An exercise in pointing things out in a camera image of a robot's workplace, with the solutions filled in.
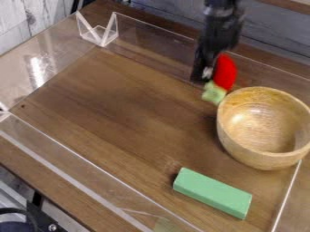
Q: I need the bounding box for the red round plush tomato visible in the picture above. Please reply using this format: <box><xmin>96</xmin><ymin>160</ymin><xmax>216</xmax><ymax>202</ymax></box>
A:
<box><xmin>200</xmin><ymin>54</ymin><xmax>237</xmax><ymax>105</ymax></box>

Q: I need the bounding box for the wooden bowl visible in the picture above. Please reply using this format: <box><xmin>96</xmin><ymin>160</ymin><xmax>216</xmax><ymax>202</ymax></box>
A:
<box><xmin>216</xmin><ymin>87</ymin><xmax>310</xmax><ymax>170</ymax></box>

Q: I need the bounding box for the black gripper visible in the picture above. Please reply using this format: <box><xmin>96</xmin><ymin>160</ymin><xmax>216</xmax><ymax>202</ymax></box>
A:
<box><xmin>189</xmin><ymin>5</ymin><xmax>244</xmax><ymax>82</ymax></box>

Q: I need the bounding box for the green rectangular block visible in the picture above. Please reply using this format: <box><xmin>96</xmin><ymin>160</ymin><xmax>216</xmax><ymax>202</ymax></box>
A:
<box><xmin>173</xmin><ymin>168</ymin><xmax>252</xmax><ymax>220</ymax></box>

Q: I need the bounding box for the black clamp with bolt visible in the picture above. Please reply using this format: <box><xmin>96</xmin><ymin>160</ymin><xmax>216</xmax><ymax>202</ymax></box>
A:
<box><xmin>26</xmin><ymin>202</ymin><xmax>68</xmax><ymax>232</ymax></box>

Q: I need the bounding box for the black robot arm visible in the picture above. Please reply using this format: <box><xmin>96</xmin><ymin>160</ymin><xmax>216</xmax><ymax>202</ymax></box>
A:
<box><xmin>189</xmin><ymin>0</ymin><xmax>244</xmax><ymax>82</ymax></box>

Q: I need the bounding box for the black cable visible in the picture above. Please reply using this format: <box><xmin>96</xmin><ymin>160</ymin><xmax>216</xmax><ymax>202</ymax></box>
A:
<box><xmin>0</xmin><ymin>207</ymin><xmax>40</xmax><ymax>232</ymax></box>

